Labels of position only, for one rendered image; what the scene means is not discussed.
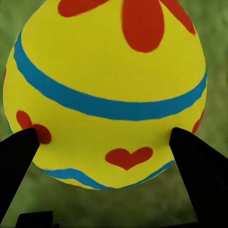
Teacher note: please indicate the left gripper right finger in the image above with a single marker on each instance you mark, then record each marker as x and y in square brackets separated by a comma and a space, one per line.
[205, 174]

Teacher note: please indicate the easter egg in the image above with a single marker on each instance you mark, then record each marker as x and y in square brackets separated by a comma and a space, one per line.
[103, 83]

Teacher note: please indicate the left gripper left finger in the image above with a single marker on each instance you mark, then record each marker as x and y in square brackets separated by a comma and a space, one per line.
[16, 155]

